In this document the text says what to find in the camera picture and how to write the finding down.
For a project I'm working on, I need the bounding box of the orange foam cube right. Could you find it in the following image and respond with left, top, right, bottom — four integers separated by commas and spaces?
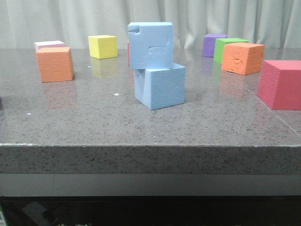
222, 42, 265, 75

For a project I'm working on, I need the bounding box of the grey curtain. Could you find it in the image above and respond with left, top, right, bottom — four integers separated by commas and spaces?
0, 0, 301, 48

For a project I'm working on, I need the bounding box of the orange foam cube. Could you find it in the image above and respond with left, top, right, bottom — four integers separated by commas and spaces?
36, 47, 74, 82
222, 42, 265, 75

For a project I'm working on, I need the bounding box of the large red foam cube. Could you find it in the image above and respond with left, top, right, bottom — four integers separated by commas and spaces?
257, 60, 301, 110

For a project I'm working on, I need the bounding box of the yellow foam cube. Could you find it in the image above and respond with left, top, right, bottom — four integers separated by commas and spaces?
88, 35, 118, 59

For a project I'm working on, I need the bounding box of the light blue foam cube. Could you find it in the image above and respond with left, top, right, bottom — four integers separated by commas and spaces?
134, 63, 186, 110

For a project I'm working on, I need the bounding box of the red foam cube back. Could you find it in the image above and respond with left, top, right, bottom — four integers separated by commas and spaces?
127, 41, 130, 66

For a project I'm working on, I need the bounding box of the orange foam cube left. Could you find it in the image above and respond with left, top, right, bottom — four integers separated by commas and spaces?
36, 47, 74, 82

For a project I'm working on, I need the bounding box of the blue dented foam cube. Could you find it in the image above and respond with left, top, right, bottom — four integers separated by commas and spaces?
127, 22, 174, 69

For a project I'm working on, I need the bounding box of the purple foam cube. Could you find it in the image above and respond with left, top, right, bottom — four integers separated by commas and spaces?
202, 34, 228, 57

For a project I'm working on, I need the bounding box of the green foam cube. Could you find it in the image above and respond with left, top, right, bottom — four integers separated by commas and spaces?
214, 38, 249, 64

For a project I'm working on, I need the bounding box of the pink foam cube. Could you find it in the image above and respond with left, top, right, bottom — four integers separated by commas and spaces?
34, 40, 66, 51

